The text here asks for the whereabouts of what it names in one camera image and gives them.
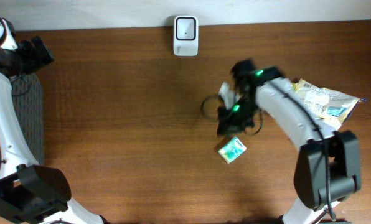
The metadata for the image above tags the teal tissue pack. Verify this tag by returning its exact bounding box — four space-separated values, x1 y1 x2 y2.
218 137 247 164

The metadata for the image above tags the white tube gold cap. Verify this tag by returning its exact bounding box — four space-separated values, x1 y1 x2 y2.
323 118 342 131

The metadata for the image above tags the pale yellow snack bag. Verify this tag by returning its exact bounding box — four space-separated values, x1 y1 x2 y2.
292 79 367 125

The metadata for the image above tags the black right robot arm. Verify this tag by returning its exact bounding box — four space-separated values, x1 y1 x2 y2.
217 59 362 223

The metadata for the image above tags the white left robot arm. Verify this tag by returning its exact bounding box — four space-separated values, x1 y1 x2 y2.
0 17 106 223

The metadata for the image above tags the white barcode scanner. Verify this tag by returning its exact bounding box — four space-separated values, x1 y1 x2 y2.
173 15 199 57

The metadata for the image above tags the grey plastic basket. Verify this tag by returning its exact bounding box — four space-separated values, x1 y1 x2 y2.
11 73 45 165

